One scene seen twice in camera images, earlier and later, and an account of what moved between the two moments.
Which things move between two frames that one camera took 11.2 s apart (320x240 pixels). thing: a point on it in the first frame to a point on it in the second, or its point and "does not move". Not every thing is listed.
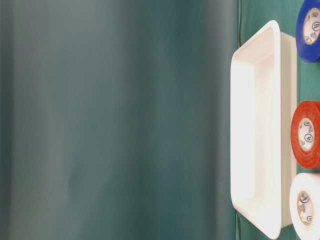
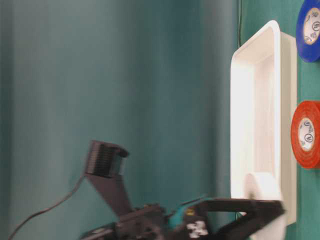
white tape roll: x=304 y=203 to x=278 y=230
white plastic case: x=263 y=90 does not move
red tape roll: x=305 y=133 does not move
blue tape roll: x=308 y=31 does not move
